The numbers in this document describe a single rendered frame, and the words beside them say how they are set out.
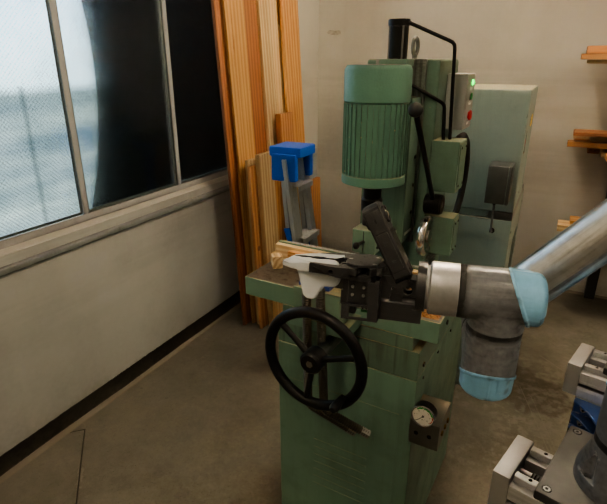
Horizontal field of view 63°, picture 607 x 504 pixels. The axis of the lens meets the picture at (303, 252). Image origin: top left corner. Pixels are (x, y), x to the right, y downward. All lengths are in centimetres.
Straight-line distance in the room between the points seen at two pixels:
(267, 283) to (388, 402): 49
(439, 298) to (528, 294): 11
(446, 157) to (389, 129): 27
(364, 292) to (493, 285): 17
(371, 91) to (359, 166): 19
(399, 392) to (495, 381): 72
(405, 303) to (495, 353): 14
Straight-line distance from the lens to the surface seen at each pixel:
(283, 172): 223
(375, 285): 70
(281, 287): 147
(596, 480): 105
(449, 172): 153
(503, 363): 74
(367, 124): 131
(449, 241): 156
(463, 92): 160
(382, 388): 146
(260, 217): 283
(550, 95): 367
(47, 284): 222
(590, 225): 83
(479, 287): 69
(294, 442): 175
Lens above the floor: 151
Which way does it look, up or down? 21 degrees down
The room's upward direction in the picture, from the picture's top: straight up
